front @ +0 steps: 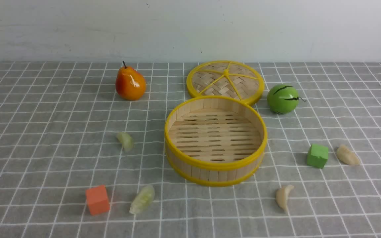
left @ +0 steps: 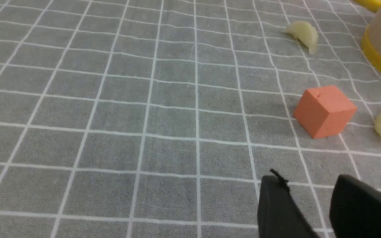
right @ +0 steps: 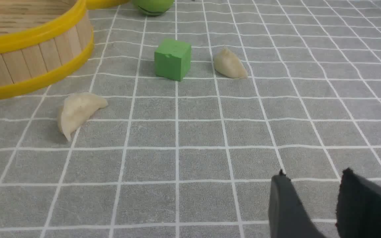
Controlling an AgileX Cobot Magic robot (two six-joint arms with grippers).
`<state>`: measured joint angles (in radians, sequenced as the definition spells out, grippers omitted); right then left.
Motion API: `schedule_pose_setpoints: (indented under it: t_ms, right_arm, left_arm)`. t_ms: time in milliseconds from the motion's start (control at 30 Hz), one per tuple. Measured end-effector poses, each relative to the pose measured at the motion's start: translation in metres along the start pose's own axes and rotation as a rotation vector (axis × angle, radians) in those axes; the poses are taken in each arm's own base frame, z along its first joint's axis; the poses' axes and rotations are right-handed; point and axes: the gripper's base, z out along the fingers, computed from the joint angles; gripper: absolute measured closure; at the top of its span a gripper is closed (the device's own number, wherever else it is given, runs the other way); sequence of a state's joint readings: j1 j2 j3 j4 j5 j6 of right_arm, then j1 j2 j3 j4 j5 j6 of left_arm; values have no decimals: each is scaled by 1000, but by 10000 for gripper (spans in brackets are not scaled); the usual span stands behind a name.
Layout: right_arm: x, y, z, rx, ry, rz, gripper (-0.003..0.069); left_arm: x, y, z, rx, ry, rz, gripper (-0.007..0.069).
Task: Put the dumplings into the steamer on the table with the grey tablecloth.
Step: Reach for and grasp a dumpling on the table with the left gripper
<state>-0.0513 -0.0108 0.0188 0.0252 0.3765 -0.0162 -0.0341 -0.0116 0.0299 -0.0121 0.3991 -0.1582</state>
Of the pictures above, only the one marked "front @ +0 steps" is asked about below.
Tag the grey checked tablecloth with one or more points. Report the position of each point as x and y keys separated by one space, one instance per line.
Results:
x=58 y=128

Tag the white dumpling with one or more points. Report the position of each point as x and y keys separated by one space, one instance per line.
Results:
x=282 y=196
x=345 y=155

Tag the small green dumpling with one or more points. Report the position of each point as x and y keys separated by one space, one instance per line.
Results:
x=126 y=141

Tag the large green dumpling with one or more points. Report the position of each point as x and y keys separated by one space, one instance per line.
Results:
x=142 y=200

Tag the orange toy pear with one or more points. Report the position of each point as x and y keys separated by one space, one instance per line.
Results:
x=130 y=84

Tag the bamboo steamer tray yellow rim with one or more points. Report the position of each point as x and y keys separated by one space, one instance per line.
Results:
x=215 y=140

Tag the woven bamboo steamer lid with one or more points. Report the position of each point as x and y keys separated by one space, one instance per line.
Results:
x=226 y=78

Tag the green foam cube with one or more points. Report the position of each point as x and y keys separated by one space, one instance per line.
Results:
x=317 y=155

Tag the orange foam cube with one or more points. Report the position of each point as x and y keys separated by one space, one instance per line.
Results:
x=97 y=200

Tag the green toy watermelon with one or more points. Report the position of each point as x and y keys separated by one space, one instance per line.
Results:
x=283 y=98

